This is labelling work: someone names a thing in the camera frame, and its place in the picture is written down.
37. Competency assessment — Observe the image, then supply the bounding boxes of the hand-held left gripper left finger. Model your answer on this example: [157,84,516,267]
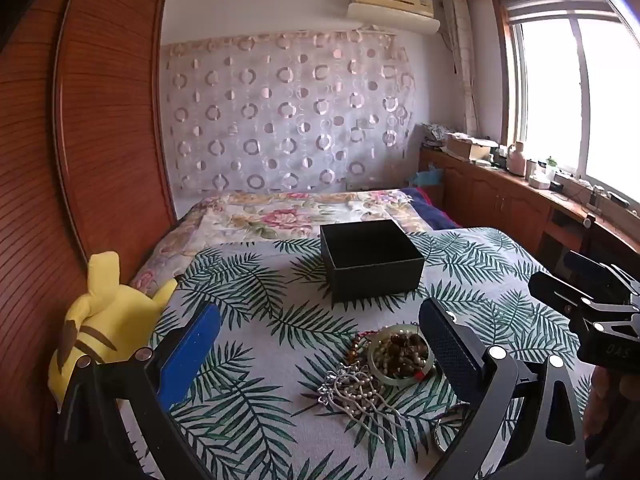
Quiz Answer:
[55,302,222,480]

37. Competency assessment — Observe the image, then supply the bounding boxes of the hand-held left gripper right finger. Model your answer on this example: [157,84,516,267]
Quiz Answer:
[410,299,587,480]

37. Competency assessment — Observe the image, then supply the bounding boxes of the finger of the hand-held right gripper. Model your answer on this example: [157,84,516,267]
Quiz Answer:
[528,271,640,323]
[562,251,640,307]

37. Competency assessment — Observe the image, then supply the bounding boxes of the brown bead bracelet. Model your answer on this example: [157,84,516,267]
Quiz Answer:
[387,327,426,361]

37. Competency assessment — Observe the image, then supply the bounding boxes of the red cord necklace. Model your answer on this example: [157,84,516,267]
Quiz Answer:
[345,330,381,368]

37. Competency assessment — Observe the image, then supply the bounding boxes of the small pearl bracelet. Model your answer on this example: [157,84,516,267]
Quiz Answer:
[347,377,382,403]

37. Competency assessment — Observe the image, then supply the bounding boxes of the black box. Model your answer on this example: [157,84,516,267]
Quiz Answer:
[319,219,426,305]

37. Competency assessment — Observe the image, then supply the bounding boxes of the person's right hand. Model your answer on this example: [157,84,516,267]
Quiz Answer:
[592,365,640,442]

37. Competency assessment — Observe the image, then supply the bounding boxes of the pale green jade bangle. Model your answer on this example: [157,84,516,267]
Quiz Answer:
[366,324,435,387]

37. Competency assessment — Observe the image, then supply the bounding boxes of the leaf print cloth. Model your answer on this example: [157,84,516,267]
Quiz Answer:
[117,227,593,480]

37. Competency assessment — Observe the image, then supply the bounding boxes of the wooden side cabinet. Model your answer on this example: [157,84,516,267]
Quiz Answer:
[419,147,640,281]

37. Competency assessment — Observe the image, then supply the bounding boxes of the silver bangle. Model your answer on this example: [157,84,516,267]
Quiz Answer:
[434,407,473,457]

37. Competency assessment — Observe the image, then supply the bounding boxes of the yellow plush toy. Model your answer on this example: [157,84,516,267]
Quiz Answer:
[47,251,179,401]

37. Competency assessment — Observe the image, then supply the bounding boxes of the silver hair comb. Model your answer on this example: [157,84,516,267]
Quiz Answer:
[302,367,408,443]

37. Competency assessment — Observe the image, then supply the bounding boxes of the pink kettle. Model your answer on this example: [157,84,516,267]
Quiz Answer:
[506,141,528,177]

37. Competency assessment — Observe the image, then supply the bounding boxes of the dark blue blanket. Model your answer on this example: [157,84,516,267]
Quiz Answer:
[400,187,463,233]

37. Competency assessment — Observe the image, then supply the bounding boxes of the floral bedspread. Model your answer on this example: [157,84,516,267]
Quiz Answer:
[130,189,436,291]

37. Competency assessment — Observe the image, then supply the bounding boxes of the cardboard box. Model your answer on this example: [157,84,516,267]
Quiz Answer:
[445,132,501,161]

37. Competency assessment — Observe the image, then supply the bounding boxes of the teal paper bag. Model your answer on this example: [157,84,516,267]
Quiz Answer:
[407,167,446,189]

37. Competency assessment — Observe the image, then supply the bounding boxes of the pile of patterned papers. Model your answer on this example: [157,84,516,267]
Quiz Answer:
[420,122,456,149]

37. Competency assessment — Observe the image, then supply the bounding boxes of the patterned window curtain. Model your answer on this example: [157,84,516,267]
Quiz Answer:
[442,0,481,136]

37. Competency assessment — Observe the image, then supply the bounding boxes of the beige air conditioner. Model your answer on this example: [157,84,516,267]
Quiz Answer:
[347,0,442,36]

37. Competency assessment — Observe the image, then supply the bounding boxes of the large white pearl necklace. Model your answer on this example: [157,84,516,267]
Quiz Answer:
[372,337,431,378]

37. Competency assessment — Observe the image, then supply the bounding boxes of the window with wooden frame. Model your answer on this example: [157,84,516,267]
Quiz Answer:
[492,0,640,206]

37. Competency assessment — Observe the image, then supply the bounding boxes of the circle pattern wall drape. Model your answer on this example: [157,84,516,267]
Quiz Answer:
[161,30,418,196]

